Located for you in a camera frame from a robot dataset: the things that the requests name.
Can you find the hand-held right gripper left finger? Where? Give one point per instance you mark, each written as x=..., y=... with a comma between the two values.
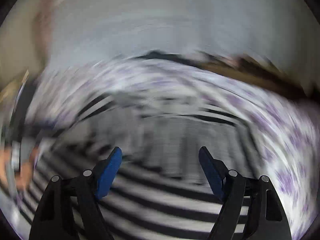
x=108, y=175

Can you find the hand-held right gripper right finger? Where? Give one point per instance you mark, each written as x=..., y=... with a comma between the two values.
x=211, y=175

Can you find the black and white striped sweater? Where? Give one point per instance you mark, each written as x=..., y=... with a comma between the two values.
x=162, y=150

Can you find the person's left hand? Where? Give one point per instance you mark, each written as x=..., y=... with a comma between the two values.
x=23, y=177

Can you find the purple floral bed sheet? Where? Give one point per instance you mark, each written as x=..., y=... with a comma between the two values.
x=275, y=135

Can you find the pink floral cloth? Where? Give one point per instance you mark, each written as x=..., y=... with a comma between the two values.
x=43, y=30

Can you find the white lace cover cloth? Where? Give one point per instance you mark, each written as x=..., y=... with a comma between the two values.
x=162, y=25

